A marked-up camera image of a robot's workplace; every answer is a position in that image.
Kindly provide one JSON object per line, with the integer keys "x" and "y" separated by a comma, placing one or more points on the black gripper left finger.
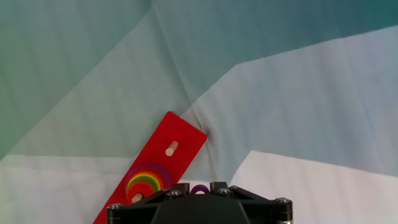
{"x": 140, "y": 207}

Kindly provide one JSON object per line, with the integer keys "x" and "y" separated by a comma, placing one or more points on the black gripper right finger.
{"x": 267, "y": 208}

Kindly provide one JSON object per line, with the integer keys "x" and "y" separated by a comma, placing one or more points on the red Hanoi base with pegs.
{"x": 174, "y": 130}

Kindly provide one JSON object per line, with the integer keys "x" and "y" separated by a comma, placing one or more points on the blue green white tablecloth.
{"x": 280, "y": 93}

